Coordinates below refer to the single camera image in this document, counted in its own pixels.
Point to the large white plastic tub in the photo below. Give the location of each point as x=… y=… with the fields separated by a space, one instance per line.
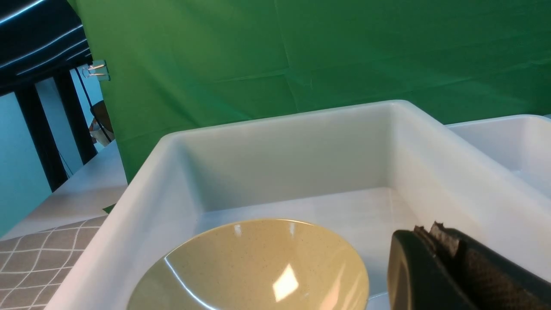
x=363 y=172

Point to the green backdrop cloth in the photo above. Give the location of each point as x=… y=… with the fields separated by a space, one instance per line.
x=176 y=65

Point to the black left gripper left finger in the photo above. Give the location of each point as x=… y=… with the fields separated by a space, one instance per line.
x=417 y=278

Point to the grey checkered table mat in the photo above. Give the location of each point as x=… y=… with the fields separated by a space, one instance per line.
x=33 y=266

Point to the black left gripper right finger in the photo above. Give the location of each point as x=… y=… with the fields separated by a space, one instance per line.
x=488 y=280

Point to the silver binder clip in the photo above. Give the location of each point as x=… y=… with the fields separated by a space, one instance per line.
x=97 y=68

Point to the black metal frame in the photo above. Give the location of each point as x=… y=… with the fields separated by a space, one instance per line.
x=39 y=40

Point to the yellow noodle bowl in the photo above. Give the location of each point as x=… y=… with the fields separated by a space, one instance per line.
x=263 y=264

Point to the small white plastic bin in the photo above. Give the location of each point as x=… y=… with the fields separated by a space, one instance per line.
x=521 y=143

